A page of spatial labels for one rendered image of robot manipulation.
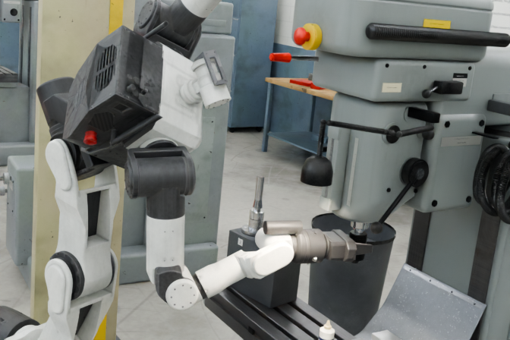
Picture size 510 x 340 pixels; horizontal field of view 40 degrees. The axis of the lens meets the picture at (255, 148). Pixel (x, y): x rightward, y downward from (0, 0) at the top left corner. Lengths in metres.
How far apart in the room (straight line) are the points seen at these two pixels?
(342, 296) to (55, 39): 1.99
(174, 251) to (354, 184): 0.46
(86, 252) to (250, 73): 7.25
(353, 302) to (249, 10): 5.73
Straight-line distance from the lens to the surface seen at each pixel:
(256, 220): 2.22
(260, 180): 2.19
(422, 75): 1.68
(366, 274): 3.80
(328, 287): 3.85
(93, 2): 3.18
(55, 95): 1.96
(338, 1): 1.54
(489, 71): 1.88
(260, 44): 9.13
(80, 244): 1.99
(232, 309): 2.19
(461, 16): 1.73
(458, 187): 1.87
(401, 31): 1.54
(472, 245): 2.07
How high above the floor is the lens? 1.85
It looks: 13 degrees down
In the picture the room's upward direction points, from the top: 6 degrees clockwise
